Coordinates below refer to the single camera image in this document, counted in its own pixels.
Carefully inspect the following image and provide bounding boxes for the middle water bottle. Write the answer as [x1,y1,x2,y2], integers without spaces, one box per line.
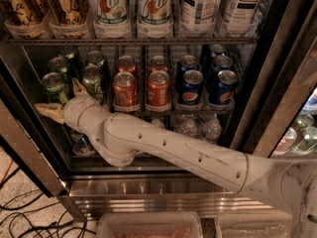
[177,119,197,138]

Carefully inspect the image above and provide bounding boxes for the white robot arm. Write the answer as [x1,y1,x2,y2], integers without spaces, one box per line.
[35,87,317,238]

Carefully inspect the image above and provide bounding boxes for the top wire shelf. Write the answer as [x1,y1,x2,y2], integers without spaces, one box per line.
[5,37,259,46]

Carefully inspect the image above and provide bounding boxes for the right clear plastic bin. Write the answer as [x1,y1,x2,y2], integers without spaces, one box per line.
[215,209,291,238]

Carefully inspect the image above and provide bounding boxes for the tea can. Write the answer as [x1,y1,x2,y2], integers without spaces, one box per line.
[220,0,260,25]
[181,0,216,25]

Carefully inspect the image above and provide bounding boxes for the back right Pepsi can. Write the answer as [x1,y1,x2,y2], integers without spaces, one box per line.
[201,44,227,65]

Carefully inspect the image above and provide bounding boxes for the left LaCroix can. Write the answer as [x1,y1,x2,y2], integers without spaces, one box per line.
[0,0,43,27]

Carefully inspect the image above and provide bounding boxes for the wire shelf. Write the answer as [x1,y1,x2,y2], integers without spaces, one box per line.
[5,37,259,46]
[110,110,231,117]

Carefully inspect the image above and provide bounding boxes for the lacroix can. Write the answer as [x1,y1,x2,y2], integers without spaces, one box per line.
[0,0,43,27]
[48,0,89,27]

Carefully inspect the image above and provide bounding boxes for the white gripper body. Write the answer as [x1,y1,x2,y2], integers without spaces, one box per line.
[62,95,106,133]

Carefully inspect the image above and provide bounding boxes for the right 7up can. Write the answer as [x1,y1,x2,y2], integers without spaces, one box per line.
[139,0,171,25]

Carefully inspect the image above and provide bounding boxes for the water bottle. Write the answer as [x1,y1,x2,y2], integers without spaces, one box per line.
[177,119,197,138]
[201,118,222,144]
[151,118,165,128]

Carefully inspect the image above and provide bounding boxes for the front right orange can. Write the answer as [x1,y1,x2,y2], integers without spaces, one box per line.
[148,70,170,107]

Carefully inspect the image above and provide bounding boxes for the back left orange can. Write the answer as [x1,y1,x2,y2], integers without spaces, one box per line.
[116,55,137,76]

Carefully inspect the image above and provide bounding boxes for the front right Pepsi can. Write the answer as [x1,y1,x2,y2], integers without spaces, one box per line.
[209,69,238,105]

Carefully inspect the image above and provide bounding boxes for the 7up can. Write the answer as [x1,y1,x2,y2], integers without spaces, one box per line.
[139,0,171,25]
[94,0,128,25]

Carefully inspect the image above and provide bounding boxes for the left slim blue can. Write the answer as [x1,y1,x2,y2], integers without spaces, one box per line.
[70,129,94,156]

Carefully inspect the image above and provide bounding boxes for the clear plastic bin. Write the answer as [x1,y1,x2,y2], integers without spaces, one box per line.
[96,212,203,238]
[215,209,291,238]

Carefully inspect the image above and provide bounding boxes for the right LaCroix can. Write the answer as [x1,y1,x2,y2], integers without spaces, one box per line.
[48,0,89,27]

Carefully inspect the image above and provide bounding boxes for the pepsi can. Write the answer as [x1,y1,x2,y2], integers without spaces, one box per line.
[176,55,199,82]
[209,69,238,105]
[201,44,227,65]
[208,56,233,78]
[178,69,204,105]

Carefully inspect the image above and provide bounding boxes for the right fridge glass door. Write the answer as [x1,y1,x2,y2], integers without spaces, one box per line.
[220,0,317,158]

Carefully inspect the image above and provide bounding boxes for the front left Pepsi can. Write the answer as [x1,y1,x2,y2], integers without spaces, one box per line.
[178,69,204,105]

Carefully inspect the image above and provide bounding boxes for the orange can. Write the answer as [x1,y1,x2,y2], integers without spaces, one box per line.
[148,55,168,72]
[116,55,137,76]
[113,71,137,107]
[148,70,170,107]

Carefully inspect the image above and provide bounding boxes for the right tea can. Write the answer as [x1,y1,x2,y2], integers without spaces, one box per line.
[220,0,260,25]

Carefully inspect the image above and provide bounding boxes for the left clear plastic bin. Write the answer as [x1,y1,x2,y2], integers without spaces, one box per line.
[96,212,203,238]

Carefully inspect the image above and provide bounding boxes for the right water bottle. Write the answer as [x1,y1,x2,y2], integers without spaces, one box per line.
[201,118,222,144]

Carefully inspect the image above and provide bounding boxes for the orange floor cable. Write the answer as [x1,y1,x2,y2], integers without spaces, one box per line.
[0,159,15,185]

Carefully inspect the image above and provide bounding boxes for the middle right Pepsi can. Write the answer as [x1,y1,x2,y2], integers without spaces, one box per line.
[208,56,233,78]

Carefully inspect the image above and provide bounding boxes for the black floor cables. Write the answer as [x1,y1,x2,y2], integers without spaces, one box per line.
[0,166,97,238]

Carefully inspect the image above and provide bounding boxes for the left tea can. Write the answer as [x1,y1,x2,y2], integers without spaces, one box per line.
[181,0,216,25]

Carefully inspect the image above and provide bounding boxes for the left water bottle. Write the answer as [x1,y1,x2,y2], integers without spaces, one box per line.
[151,118,165,128]

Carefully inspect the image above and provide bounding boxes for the back right orange can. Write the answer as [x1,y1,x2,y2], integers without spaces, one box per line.
[148,55,168,72]

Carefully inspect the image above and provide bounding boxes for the open fridge door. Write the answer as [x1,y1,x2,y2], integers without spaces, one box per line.
[0,41,86,222]

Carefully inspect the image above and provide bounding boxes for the back left Pepsi can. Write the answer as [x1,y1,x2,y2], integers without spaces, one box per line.
[176,55,199,82]

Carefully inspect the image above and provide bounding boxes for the green can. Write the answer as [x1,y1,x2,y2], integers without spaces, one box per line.
[82,65,107,104]
[42,72,70,104]
[49,57,71,83]
[58,46,82,69]
[86,51,108,73]

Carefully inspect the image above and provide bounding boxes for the left 7up can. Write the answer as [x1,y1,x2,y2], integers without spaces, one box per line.
[94,0,128,25]

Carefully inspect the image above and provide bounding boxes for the middle wire shelf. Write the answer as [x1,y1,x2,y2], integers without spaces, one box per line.
[110,110,231,117]

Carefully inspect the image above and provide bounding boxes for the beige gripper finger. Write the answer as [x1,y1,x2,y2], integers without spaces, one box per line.
[71,77,88,96]
[34,103,64,124]

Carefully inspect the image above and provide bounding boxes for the front left orange can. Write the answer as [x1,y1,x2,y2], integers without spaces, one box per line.
[113,71,137,107]

